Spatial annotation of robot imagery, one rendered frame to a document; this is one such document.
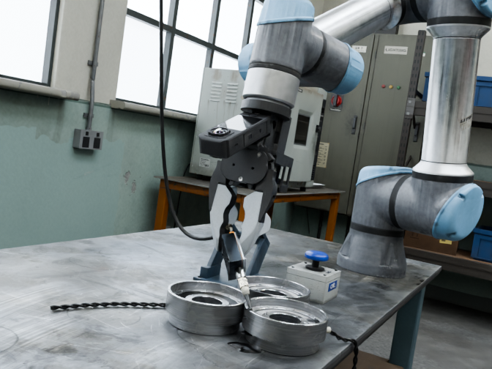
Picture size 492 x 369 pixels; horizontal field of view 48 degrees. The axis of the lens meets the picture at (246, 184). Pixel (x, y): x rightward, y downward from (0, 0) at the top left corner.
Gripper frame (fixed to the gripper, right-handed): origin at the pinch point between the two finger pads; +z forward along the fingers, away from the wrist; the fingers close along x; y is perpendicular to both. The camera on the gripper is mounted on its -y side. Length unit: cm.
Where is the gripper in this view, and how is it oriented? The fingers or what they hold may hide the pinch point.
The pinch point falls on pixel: (229, 244)
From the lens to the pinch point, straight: 75.7
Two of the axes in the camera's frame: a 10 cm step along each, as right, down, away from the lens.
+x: -8.6, -1.7, 4.8
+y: 4.6, 1.3, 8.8
